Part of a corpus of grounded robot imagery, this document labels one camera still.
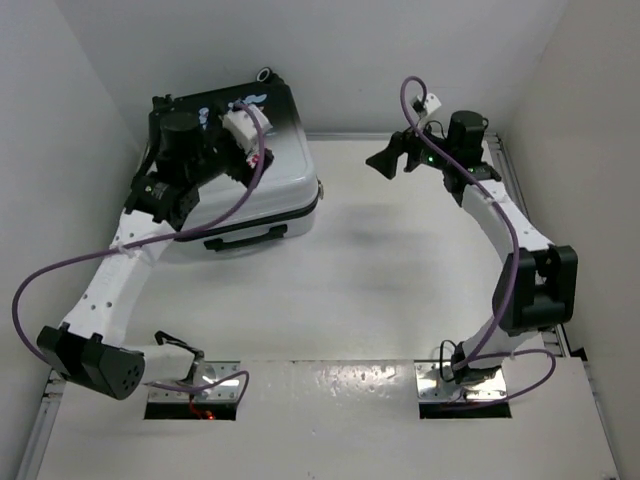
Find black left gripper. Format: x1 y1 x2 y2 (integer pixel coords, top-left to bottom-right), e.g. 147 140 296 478
186 101 271 189

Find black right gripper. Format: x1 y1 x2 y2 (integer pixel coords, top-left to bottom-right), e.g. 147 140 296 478
369 113 458 179

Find black white kids suitcase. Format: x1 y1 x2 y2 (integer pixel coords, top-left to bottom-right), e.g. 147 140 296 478
148 67 323 262

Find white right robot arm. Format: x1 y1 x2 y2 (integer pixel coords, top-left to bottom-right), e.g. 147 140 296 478
365 110 578 385

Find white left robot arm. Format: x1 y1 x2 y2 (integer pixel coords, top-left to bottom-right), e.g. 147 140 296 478
37 104 273 400

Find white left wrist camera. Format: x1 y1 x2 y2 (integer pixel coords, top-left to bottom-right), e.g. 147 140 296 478
222 104 273 152

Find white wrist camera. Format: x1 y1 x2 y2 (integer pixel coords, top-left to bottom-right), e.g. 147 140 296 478
411 93 442 120
222 104 273 152

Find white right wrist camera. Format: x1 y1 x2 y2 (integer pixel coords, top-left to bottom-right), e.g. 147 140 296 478
411 93 442 120

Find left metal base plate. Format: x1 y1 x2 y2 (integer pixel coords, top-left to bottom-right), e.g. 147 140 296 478
147 361 247 405

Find metal base plate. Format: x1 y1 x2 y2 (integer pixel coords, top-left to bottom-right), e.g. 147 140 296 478
147 361 247 405
414 360 507 405

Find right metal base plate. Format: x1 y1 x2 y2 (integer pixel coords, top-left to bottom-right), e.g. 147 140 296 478
414 360 507 405

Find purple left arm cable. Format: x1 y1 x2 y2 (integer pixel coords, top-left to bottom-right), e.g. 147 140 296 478
10 103 268 401

